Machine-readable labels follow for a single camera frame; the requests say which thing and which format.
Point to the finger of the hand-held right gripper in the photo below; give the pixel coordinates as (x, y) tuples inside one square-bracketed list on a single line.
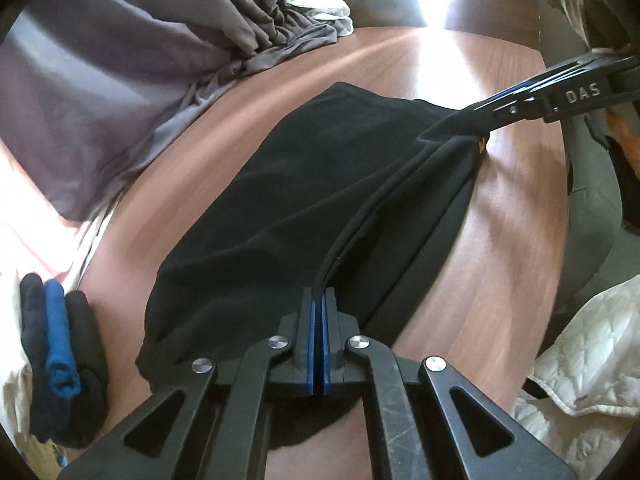
[(520, 89), (505, 114)]

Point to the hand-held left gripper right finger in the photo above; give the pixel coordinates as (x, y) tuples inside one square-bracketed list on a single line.
[(326, 350)]

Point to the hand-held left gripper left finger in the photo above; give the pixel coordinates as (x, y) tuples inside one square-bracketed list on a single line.
[(312, 350)]

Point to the black pants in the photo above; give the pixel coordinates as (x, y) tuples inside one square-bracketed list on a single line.
[(280, 210)]

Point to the person's right hand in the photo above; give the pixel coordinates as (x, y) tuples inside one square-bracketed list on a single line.
[(626, 140)]

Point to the grey chair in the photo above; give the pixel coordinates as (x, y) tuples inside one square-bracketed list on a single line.
[(595, 195)]

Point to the blue folded garment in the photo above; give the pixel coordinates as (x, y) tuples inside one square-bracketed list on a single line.
[(59, 345)]

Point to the white quilted cloth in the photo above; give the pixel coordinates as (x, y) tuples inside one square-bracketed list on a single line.
[(580, 360)]

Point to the navy folded garment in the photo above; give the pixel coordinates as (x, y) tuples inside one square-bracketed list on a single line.
[(29, 310)]

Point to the grey curtain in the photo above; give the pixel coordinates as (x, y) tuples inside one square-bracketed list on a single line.
[(125, 60)]

